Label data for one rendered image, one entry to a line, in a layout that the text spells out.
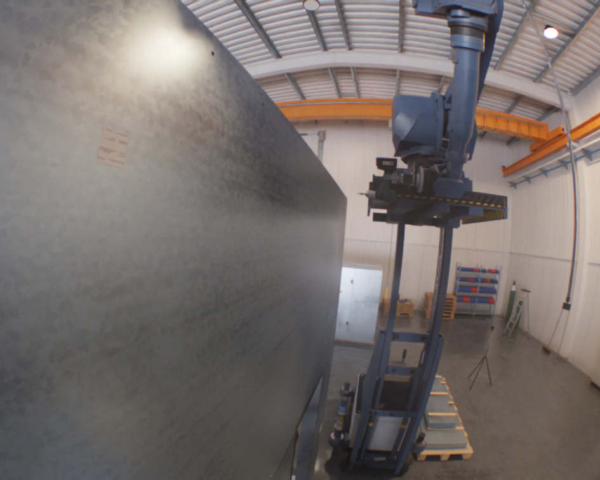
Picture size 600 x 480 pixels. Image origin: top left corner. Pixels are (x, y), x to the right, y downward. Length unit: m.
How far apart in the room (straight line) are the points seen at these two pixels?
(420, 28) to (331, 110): 3.66
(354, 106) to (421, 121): 6.56
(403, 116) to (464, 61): 0.69
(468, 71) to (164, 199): 1.26
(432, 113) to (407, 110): 0.17
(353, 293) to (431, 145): 5.58
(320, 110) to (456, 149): 7.21
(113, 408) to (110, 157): 0.23
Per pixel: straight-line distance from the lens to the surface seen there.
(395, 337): 2.67
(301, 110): 8.56
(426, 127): 1.81
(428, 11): 1.49
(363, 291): 6.94
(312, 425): 1.96
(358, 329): 7.24
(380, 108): 8.24
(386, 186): 1.42
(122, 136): 0.26
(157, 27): 0.32
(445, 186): 1.40
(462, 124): 1.35
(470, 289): 11.65
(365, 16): 7.13
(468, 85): 1.33
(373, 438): 3.67
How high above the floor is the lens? 2.94
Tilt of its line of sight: 2 degrees down
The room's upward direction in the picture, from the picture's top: 4 degrees clockwise
